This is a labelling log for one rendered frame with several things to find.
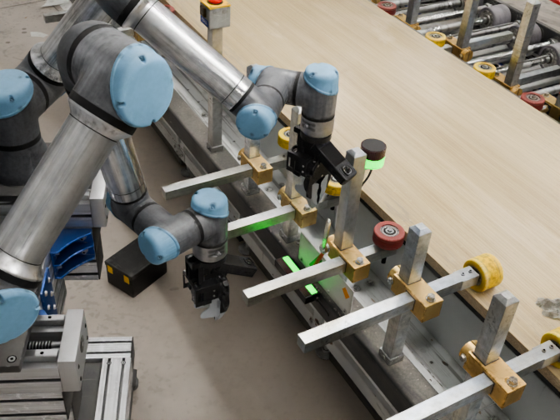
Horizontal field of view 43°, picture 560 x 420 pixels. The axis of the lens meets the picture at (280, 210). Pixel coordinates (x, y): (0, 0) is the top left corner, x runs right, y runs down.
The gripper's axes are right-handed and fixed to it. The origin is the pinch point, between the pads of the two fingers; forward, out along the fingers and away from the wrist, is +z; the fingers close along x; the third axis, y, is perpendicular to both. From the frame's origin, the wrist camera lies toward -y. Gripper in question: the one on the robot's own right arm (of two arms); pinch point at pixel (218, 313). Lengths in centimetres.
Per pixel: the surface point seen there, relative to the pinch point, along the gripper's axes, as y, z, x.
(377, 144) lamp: -43, -33, -4
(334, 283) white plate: -34.5, 6.7, -2.1
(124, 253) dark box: -9, 70, -106
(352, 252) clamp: -37.2, -4.4, -0.4
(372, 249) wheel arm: -43.5, -3.4, 0.0
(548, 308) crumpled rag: -65, -8, 38
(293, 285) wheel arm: -19.3, -2.3, 1.4
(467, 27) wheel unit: -144, -12, -83
